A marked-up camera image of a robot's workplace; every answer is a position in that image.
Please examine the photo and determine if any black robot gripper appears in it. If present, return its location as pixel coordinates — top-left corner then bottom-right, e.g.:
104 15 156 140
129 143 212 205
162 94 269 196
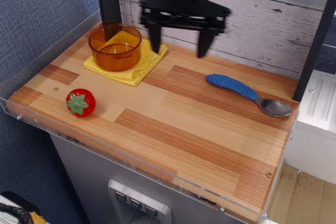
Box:
140 0 230 58

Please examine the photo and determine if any orange transparent plastic container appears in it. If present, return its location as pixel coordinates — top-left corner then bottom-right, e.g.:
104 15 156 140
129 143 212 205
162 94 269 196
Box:
88 21 142 72

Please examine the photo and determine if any folded yellow cloth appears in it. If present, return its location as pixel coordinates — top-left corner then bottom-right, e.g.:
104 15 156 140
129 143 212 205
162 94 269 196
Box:
83 38 167 86

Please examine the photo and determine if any clear acrylic table guard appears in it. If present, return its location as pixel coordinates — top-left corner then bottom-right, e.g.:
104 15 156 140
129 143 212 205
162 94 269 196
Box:
1 9 298 222

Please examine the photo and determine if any red toy strawberry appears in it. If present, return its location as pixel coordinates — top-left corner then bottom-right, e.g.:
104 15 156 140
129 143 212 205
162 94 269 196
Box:
66 89 96 117

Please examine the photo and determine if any grey cabinet with button panel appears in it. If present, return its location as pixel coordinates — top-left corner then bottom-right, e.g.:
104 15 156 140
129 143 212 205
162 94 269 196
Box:
49 132 246 224

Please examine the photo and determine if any white ribbed side unit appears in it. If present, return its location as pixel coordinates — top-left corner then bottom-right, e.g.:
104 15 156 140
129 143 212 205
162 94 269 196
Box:
284 70 335 184

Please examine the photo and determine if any yellow object bottom left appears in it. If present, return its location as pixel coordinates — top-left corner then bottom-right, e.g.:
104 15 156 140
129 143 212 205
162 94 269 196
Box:
29 212 47 224

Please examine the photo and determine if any black left vertical post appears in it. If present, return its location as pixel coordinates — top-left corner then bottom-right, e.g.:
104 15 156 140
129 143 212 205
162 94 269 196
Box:
99 0 122 41

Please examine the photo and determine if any black vertical post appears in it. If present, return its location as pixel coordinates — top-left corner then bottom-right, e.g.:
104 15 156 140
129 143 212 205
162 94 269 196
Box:
292 0 335 102
99 0 122 41

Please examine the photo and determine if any blue handled metal spoon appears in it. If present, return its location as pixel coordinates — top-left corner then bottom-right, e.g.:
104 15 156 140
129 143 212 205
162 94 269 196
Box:
206 73 293 117

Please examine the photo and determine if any black right vertical post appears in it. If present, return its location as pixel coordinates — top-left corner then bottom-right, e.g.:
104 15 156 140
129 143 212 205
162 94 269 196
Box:
292 0 335 102

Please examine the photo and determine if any black braided cable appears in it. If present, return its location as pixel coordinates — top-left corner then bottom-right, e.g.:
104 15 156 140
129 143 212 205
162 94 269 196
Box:
0 202 34 224

